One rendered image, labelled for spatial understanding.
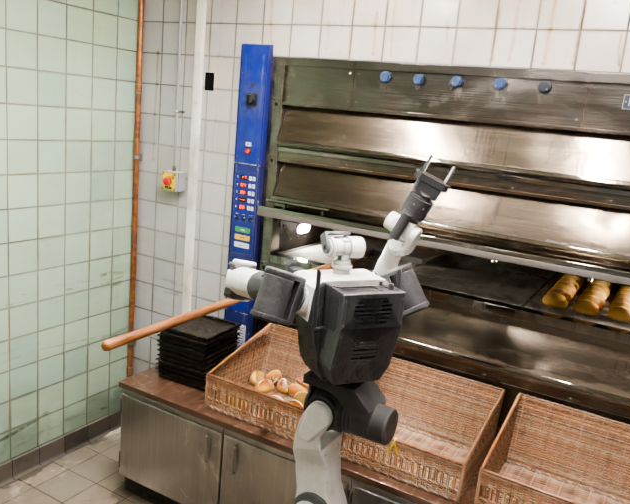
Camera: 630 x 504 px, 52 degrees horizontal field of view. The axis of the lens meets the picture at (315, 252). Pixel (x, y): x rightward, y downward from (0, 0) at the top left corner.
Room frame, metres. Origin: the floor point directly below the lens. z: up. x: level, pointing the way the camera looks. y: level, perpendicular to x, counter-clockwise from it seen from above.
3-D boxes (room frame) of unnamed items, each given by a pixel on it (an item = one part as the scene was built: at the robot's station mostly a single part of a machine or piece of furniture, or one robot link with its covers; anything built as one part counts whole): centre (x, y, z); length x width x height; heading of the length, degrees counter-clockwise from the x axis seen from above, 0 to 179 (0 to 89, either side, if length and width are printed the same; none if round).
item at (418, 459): (2.36, -0.46, 0.72); 0.56 x 0.49 x 0.28; 60
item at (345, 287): (1.84, -0.11, 1.27); 0.34 x 0.30 x 0.36; 116
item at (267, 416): (2.65, 0.06, 0.72); 0.56 x 0.49 x 0.28; 60
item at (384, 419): (1.84, -0.15, 1.00); 0.28 x 0.13 x 0.18; 61
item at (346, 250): (1.89, -0.09, 1.47); 0.10 x 0.07 x 0.09; 116
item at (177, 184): (3.29, 0.76, 1.46); 0.10 x 0.07 x 0.10; 61
